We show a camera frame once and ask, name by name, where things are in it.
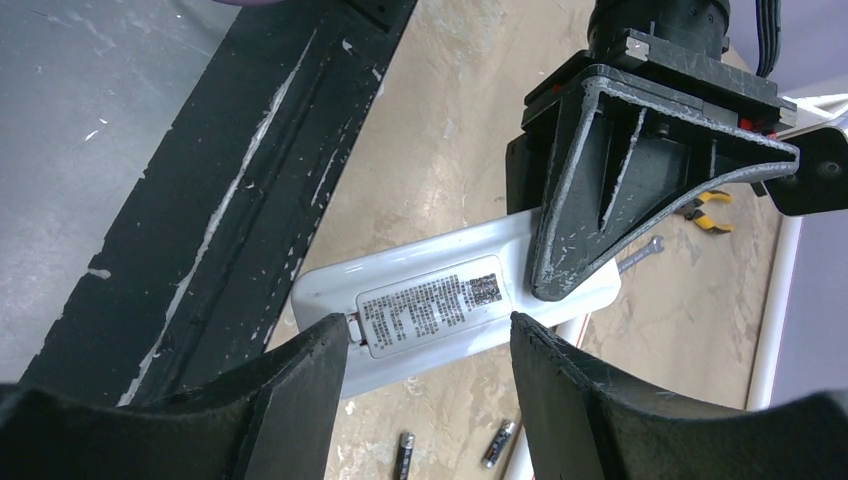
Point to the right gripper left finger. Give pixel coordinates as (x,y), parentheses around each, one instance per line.
(270,418)

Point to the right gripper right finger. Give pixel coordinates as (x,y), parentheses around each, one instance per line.
(587,419)

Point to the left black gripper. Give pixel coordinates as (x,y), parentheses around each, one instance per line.
(616,140)

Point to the white remote control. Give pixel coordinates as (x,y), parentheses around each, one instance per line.
(419,306)

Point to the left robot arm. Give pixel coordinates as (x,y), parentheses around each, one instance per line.
(700,26)

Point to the black aaa battery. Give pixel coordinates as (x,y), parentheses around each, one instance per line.
(498,444)
(404,456)

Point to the silver open-end wrench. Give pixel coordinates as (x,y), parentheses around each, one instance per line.
(654,246)

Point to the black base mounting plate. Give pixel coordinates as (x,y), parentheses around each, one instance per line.
(198,264)

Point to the white PVC pipe frame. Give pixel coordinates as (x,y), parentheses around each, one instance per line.
(760,392)

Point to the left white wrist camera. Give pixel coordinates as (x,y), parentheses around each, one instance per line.
(820,183)

